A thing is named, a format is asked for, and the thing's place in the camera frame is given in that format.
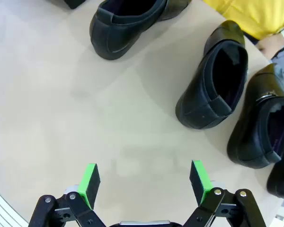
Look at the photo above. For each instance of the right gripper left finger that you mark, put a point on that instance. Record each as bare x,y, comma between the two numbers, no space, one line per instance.
92,186

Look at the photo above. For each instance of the person in yellow hoodie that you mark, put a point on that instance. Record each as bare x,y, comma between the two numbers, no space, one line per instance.
251,14

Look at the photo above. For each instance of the person's left hand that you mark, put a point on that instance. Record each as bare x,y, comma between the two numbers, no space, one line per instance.
272,46

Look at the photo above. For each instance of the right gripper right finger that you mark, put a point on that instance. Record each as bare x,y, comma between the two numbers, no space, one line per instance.
198,182

